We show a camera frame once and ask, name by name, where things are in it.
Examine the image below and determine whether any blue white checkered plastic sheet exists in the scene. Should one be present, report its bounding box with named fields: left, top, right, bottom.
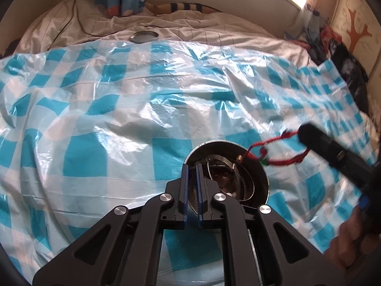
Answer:
left=1, top=41, right=376, bottom=281

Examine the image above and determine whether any person's right hand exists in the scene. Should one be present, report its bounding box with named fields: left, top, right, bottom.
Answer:
left=324, top=206, right=380, bottom=271

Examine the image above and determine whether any round silver metal tin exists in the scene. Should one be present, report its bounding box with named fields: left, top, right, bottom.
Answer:
left=185, top=140, right=269, bottom=229

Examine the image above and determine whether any round silver tin lid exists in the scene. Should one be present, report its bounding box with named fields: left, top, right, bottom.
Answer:
left=130, top=31, right=159, bottom=44

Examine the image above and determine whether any red string bracelet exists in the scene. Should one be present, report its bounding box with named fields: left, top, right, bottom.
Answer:
left=240, top=129, right=311, bottom=167

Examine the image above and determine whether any pile of colourful clothes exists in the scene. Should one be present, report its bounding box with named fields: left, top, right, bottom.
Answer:
left=284, top=3, right=333, bottom=60

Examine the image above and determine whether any white striped bed duvet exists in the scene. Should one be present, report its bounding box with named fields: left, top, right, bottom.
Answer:
left=15, top=0, right=314, bottom=67

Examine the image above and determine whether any black charging cable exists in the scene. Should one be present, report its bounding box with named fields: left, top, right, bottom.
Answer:
left=53, top=0, right=105, bottom=49

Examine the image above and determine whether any yellow black striped pillow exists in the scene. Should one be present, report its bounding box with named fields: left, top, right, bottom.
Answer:
left=145, top=3, right=220, bottom=15

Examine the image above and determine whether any silver metal bangle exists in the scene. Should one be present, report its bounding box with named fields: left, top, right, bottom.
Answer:
left=197, top=154, right=255, bottom=206

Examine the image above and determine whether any black plastic bag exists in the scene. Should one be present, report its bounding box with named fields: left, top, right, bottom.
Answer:
left=329, top=39, right=369, bottom=114

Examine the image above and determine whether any white wardrobe with tree decal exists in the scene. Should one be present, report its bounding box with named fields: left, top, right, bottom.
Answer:
left=330, top=0, right=381, bottom=75

